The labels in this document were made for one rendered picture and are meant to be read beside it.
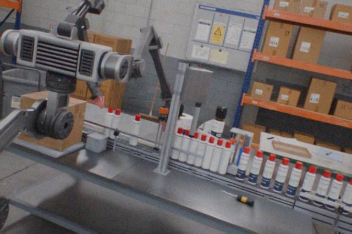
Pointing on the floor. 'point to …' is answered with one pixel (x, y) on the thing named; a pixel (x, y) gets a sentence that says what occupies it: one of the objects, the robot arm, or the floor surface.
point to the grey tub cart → (18, 86)
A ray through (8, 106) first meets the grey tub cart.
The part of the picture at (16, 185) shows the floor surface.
